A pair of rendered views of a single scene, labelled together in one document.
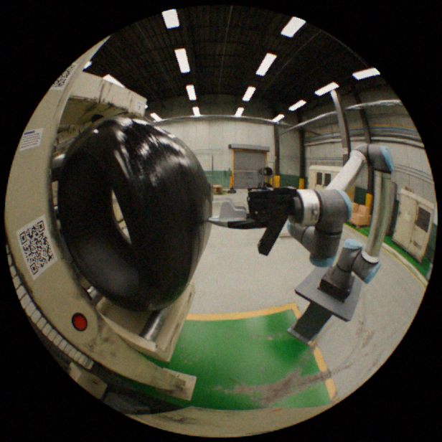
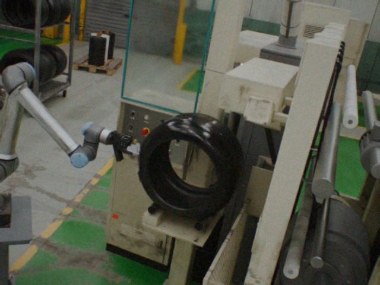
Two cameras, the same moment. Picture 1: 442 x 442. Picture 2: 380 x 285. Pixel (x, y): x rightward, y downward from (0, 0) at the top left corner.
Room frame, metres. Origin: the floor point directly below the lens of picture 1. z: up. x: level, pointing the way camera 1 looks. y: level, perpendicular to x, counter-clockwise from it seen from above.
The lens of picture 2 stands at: (2.42, 0.63, 2.12)
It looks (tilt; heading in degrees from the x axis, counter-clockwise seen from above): 21 degrees down; 190
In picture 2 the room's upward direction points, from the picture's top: 10 degrees clockwise
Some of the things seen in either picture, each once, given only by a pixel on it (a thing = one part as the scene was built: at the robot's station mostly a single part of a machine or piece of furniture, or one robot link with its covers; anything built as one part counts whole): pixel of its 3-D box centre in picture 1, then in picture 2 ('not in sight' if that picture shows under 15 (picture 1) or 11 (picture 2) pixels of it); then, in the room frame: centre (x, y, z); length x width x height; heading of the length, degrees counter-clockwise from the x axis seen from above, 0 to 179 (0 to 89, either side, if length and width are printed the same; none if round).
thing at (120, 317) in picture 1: (141, 309); (183, 219); (0.30, 0.32, 0.80); 0.37 x 0.36 x 0.02; 83
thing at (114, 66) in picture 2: not in sight; (100, 49); (-6.04, -3.07, 0.38); 1.20 x 0.80 x 0.76; 11
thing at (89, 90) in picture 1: (97, 104); (262, 85); (0.47, 0.59, 1.71); 0.61 x 0.25 x 0.15; 173
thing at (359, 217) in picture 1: (359, 214); not in sight; (3.35, -5.03, 0.37); 1.23 x 0.84 x 0.74; 93
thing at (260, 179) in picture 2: not in sight; (262, 186); (0.13, 0.72, 1.05); 0.20 x 0.15 x 0.30; 173
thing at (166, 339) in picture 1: (169, 314); (162, 206); (0.29, 0.18, 0.84); 0.36 x 0.09 x 0.06; 173
